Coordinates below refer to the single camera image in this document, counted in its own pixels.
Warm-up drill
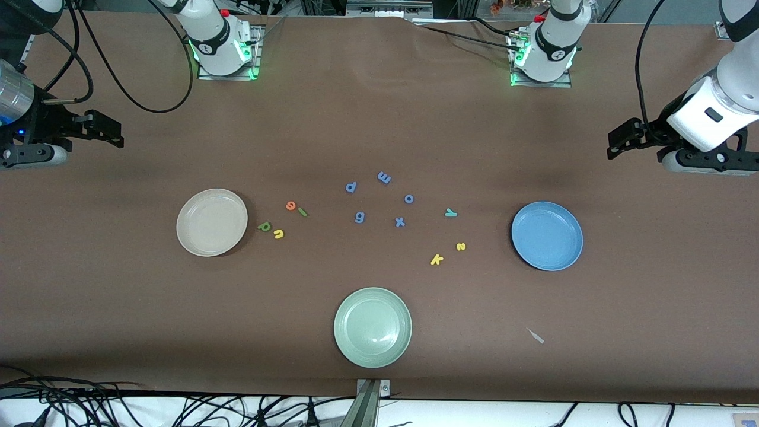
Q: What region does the beige plate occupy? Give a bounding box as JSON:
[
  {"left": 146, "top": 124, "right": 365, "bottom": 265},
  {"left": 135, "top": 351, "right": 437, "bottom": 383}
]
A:
[{"left": 176, "top": 188, "right": 248, "bottom": 257}]

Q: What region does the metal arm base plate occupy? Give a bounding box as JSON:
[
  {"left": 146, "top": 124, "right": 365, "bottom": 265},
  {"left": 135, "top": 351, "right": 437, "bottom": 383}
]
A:
[
  {"left": 509, "top": 30, "right": 573, "bottom": 88},
  {"left": 197, "top": 24, "right": 263, "bottom": 81}
]

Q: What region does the metal table edge bracket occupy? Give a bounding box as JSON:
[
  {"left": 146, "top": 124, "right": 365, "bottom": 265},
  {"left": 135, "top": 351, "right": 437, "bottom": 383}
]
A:
[{"left": 355, "top": 378, "right": 392, "bottom": 427}]

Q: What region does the black cable on table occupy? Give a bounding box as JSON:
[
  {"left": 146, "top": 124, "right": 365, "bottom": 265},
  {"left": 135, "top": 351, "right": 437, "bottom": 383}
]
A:
[{"left": 411, "top": 21, "right": 522, "bottom": 53}]

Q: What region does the blue plate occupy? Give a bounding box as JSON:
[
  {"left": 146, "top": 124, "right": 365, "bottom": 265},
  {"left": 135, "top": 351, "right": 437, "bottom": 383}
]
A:
[{"left": 511, "top": 201, "right": 584, "bottom": 272}]

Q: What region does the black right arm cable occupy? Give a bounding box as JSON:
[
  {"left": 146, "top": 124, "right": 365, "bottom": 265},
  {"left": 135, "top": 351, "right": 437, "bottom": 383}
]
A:
[{"left": 42, "top": 0, "right": 196, "bottom": 113}]

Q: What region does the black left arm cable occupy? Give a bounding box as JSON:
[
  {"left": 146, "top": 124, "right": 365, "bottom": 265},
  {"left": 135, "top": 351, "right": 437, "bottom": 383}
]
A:
[{"left": 634, "top": 0, "right": 668, "bottom": 140}]

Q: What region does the orange decoration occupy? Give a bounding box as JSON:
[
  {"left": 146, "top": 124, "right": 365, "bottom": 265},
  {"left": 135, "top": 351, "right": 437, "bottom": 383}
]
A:
[{"left": 490, "top": 0, "right": 537, "bottom": 14}]

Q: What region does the black floor cable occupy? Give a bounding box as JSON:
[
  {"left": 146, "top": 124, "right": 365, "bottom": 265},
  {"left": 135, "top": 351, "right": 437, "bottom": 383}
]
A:
[
  {"left": 172, "top": 394, "right": 333, "bottom": 427},
  {"left": 0, "top": 365, "right": 143, "bottom": 427}
]

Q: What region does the pale green plate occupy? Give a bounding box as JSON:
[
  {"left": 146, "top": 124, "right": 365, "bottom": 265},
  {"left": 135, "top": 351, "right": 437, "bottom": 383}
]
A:
[{"left": 333, "top": 287, "right": 413, "bottom": 369}]

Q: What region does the brown table cover mat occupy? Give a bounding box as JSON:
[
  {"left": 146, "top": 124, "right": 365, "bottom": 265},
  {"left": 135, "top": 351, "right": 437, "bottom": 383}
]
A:
[{"left": 0, "top": 11, "right": 759, "bottom": 405}]

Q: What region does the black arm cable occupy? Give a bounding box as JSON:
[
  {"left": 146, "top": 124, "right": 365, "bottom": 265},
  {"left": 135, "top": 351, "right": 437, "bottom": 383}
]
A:
[
  {"left": 634, "top": 0, "right": 668, "bottom": 140},
  {"left": 42, "top": 0, "right": 196, "bottom": 113}
]

